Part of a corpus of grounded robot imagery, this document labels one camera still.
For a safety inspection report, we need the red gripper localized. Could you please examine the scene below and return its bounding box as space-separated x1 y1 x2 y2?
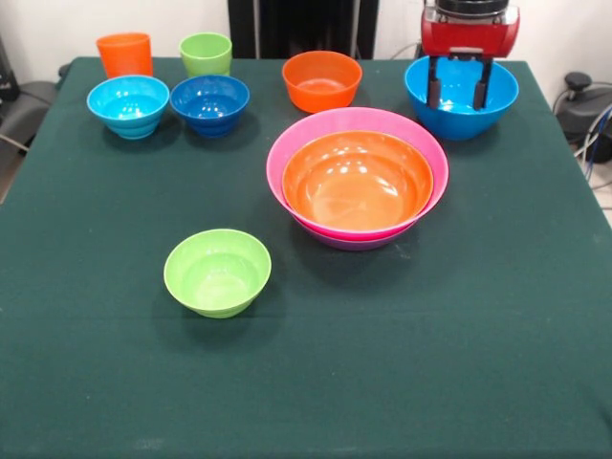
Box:
419 3 521 113

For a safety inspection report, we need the wide orange bowl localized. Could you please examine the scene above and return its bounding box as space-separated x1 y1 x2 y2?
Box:
281 130 435 231

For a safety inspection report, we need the purple bowl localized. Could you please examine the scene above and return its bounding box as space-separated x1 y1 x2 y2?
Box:
298 220 415 252

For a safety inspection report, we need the large pink bowl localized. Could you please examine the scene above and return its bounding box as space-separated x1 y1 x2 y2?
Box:
266 106 450 242

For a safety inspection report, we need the small dark blue bowl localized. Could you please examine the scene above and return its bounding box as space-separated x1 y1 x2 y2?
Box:
169 75 251 140

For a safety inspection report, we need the small green bowl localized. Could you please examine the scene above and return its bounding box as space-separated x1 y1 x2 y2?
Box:
163 228 273 319

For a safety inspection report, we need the small light blue bowl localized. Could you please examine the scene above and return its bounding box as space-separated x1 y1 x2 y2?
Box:
86 75 171 141

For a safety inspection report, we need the orange cup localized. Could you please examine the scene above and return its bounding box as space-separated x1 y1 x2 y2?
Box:
96 32 154 79

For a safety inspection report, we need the medium blue bowl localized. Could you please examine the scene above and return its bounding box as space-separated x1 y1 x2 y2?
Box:
404 55 520 142

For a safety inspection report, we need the grey wheeled floor base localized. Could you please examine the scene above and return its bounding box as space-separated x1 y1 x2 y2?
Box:
554 71 612 144
0 80 61 144

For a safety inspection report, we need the small deep orange bowl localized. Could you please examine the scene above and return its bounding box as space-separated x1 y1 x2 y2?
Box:
281 51 363 115

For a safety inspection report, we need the green cup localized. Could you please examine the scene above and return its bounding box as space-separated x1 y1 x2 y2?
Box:
179 32 233 78

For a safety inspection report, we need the dark green tablecloth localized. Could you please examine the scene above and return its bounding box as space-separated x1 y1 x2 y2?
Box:
0 56 612 459

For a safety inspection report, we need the tangle of floor cables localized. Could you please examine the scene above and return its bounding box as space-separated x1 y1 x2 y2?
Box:
572 102 612 211

